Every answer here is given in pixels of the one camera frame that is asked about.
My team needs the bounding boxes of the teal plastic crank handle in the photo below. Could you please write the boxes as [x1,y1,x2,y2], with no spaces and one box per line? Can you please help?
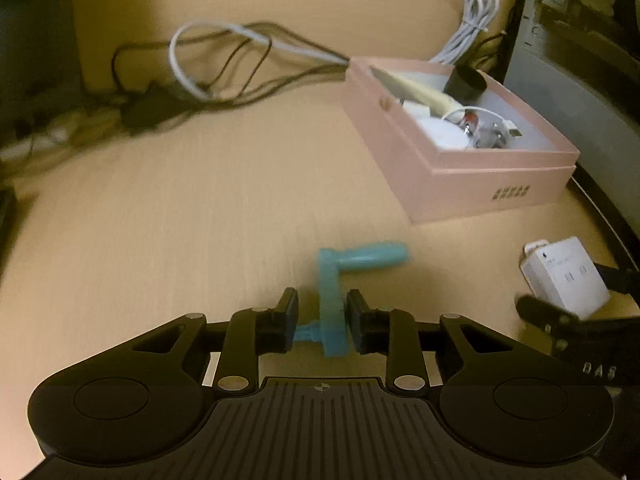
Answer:
[294,242,409,358]

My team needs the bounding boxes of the white small carton box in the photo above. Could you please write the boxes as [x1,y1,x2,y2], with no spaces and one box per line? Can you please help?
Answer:
[520,236,611,320]

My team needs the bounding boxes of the small metal red item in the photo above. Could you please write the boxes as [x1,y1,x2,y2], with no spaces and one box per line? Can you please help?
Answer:
[460,112,506,148]

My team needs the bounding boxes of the white usb cable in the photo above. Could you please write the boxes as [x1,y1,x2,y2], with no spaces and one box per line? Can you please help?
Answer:
[441,105,525,139]

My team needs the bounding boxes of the cream tube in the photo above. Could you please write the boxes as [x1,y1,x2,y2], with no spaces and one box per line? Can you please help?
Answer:
[382,72,463,117]

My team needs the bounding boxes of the black cylinder cap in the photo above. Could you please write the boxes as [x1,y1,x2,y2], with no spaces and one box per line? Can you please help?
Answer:
[444,65,487,105]

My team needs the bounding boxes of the pink cardboard box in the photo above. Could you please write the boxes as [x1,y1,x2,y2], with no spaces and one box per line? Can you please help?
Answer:
[344,58,579,223]

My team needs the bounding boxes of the black power adapter brick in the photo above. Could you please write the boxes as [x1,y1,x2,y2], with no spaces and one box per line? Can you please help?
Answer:
[120,87,193,131]

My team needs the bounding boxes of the white power strip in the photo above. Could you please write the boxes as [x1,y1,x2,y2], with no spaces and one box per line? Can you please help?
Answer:
[1,108,120,166]

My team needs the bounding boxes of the black thin cable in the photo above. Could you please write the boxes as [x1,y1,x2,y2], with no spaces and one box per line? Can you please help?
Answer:
[110,19,352,111]

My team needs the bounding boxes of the white looped cable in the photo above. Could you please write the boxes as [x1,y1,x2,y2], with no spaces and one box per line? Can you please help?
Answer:
[168,19,352,102]

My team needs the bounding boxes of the coiled white cable bundle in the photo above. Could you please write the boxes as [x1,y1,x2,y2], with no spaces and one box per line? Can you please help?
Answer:
[429,0,501,66]

